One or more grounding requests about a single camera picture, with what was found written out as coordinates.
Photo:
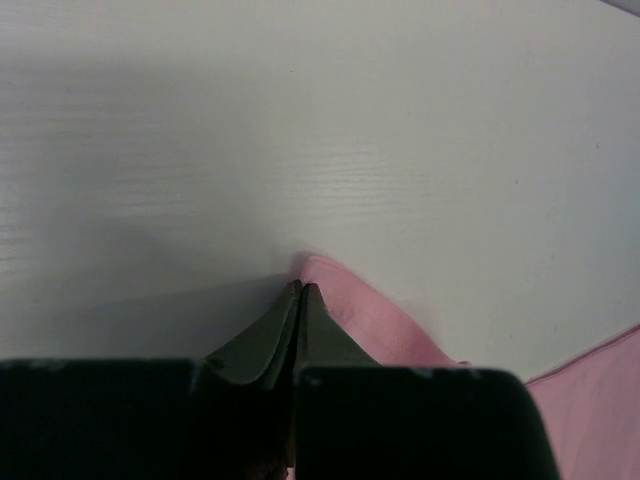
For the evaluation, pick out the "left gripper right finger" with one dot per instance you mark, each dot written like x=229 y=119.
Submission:
x=358 y=419

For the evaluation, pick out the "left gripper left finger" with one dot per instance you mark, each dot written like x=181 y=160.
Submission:
x=225 y=416

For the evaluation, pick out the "pink t-shirt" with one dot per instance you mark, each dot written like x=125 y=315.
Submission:
x=590 y=404

